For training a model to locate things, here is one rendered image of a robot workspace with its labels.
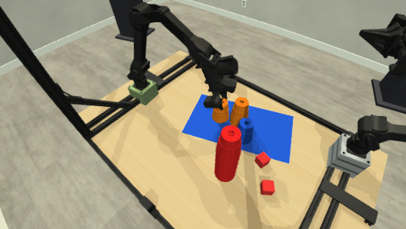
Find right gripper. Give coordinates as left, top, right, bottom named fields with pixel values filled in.
left=359, top=13, right=406, bottom=75

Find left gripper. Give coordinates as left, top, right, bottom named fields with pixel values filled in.
left=203, top=75, right=227, bottom=110

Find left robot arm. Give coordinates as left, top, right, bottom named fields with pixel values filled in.
left=127, top=2, right=238, bottom=93

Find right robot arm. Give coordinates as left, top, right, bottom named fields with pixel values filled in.
left=346, top=114, right=406, bottom=159

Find red cube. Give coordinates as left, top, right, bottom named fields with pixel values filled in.
left=255, top=151, right=271, bottom=168
left=260, top=180, right=275, bottom=195

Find blue flat mat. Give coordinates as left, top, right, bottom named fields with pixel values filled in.
left=182, top=95, right=294, bottom=164

